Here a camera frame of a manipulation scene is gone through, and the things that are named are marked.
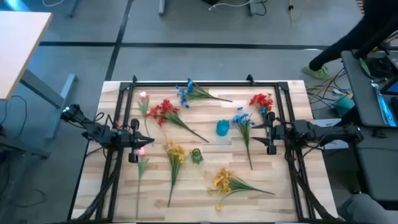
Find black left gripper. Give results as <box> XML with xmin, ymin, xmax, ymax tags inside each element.
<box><xmin>119</xmin><ymin>118</ymin><xmax>155</xmax><ymax>164</ymax></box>

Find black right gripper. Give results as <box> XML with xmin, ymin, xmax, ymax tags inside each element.
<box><xmin>251</xmin><ymin>111</ymin><xmax>295</xmax><ymax>156</ymax></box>

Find pink artificial tulip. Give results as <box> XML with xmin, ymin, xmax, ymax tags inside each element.
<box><xmin>135</xmin><ymin>147</ymin><xmax>150</xmax><ymax>220</ymax></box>
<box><xmin>137</xmin><ymin>90</ymin><xmax>154</xmax><ymax>146</ymax></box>

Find blue artificial flower bunch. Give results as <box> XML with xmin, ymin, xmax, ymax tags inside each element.
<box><xmin>175</xmin><ymin>77</ymin><xmax>233</xmax><ymax>109</ymax></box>
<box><xmin>232</xmin><ymin>106</ymin><xmax>254</xmax><ymax>171</ymax></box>

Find red artificial flower bunch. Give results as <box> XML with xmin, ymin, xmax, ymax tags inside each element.
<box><xmin>146</xmin><ymin>98</ymin><xmax>210</xmax><ymax>144</ymax></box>
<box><xmin>249</xmin><ymin>92</ymin><xmax>274</xmax><ymax>124</ymax></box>

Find yellow artificial flower bunch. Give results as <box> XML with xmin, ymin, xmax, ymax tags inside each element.
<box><xmin>208</xmin><ymin>167</ymin><xmax>276</xmax><ymax>212</ymax></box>
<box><xmin>164</xmin><ymin>133</ymin><xmax>187</xmax><ymax>208</ymax></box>

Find blue glass vase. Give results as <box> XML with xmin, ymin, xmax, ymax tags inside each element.
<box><xmin>216</xmin><ymin>119</ymin><xmax>231</xmax><ymax>137</ymax></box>

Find green glass vase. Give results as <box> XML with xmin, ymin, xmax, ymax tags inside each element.
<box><xmin>190</xmin><ymin>147</ymin><xmax>205</xmax><ymax>166</ymax></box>

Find grey metal desk leg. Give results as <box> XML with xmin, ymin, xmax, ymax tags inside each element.
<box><xmin>20</xmin><ymin>68</ymin><xmax>78</xmax><ymax>140</ymax></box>

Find grey side table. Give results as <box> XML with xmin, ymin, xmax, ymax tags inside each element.
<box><xmin>340</xmin><ymin>49</ymin><xmax>398</xmax><ymax>128</ymax></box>

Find blue strip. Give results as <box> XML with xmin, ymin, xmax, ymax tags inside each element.
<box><xmin>370</xmin><ymin>81</ymin><xmax>397</xmax><ymax>128</ymax></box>

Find dark grey table base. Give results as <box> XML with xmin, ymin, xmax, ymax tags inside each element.
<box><xmin>0</xmin><ymin>126</ymin><xmax>50</xmax><ymax>159</ymax></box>

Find person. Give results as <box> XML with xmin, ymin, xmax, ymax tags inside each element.
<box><xmin>337</xmin><ymin>193</ymin><xmax>398</xmax><ymax>224</ymax></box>
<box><xmin>301</xmin><ymin>0</ymin><xmax>398</xmax><ymax>81</ymax></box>

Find black tablet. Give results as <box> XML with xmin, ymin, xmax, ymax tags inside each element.
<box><xmin>381</xmin><ymin>77</ymin><xmax>398</xmax><ymax>96</ymax></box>

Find light wooden desk top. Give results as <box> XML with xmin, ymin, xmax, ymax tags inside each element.
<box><xmin>0</xmin><ymin>11</ymin><xmax>53</xmax><ymax>101</ymax></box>

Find black cable bundle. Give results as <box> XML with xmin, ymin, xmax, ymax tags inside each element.
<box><xmin>284</xmin><ymin>149</ymin><xmax>332</xmax><ymax>222</ymax></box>
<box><xmin>77</xmin><ymin>149</ymin><xmax>124</xmax><ymax>222</ymax></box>

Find black metal table frame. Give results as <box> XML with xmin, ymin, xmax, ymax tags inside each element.
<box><xmin>67</xmin><ymin>74</ymin><xmax>340</xmax><ymax>223</ymax></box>

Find tangled floor cables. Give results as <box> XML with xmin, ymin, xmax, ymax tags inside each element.
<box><xmin>306</xmin><ymin>67</ymin><xmax>354</xmax><ymax>110</ymax></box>

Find yellow cable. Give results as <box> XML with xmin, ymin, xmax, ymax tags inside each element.
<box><xmin>287</xmin><ymin>0</ymin><xmax>296</xmax><ymax>21</ymax></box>

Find white cable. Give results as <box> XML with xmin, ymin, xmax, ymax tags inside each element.
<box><xmin>207</xmin><ymin>0</ymin><xmax>256</xmax><ymax>12</ymax></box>

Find black coiled cable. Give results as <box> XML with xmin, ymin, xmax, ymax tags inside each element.
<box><xmin>366</xmin><ymin>57</ymin><xmax>393</xmax><ymax>79</ymax></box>

